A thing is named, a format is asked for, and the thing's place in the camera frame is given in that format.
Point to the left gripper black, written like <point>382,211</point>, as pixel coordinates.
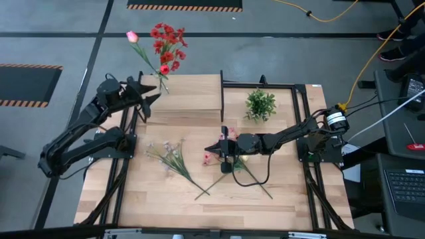
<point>133,93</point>

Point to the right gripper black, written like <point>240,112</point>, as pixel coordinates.
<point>229,147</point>

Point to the pink blossom spray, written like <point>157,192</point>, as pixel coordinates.
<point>207,158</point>

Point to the tall clear glass vase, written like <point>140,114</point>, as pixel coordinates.
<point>163,87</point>

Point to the cream tulip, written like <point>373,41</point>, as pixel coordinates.
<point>245,158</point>

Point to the red flower bunch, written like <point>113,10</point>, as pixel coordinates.
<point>167,57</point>

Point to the white blossom spray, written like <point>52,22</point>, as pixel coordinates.
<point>174,161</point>

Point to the pink tulip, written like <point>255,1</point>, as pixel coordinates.
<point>132,36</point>

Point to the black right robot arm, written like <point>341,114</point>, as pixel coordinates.
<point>285,136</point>

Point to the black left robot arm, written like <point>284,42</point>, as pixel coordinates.
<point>76,129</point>

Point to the wooden shelf with black legs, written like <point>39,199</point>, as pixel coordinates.
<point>192,96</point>

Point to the green plant in white pot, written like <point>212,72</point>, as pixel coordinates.
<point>260,104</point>

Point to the black orange-striped floor mat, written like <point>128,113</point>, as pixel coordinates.
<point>182,2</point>
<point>26,84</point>

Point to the black floor stand foot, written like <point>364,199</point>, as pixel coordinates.
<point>10,152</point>

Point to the dark desk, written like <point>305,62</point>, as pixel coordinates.
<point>395,139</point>
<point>386,162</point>

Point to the black laptop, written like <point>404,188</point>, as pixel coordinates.
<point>406,189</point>

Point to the person's shoe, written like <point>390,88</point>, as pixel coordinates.
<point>390,34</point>
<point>393,54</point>

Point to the black device with label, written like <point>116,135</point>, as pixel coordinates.
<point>411,96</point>

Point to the person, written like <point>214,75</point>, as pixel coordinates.
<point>415,43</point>

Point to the black metal table frame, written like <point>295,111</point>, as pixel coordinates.
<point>282,86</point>

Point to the silver frame bracket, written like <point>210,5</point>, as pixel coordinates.
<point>123,233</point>
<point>307,235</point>

